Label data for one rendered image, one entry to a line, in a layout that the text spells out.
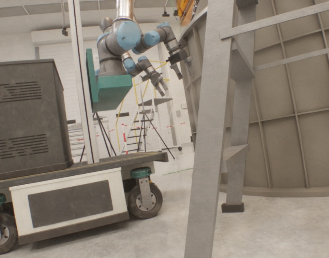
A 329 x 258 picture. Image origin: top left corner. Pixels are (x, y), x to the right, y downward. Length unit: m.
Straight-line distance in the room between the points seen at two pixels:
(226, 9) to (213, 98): 0.23
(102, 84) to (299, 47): 0.99
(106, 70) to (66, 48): 8.82
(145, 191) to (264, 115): 0.75
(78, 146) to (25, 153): 4.83
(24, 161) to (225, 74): 0.92
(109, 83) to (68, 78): 8.45
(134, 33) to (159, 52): 8.78
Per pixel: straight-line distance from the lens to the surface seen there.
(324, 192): 1.26
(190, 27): 1.77
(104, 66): 1.20
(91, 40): 10.03
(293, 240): 0.87
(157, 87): 1.84
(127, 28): 1.13
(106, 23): 1.84
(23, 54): 10.41
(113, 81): 1.14
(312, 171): 1.33
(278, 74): 1.33
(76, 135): 5.98
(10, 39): 10.81
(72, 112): 9.27
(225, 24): 0.65
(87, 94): 1.28
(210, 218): 0.63
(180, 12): 3.08
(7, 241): 1.27
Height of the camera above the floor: 0.38
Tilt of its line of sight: 2 degrees up
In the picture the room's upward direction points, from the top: 9 degrees counter-clockwise
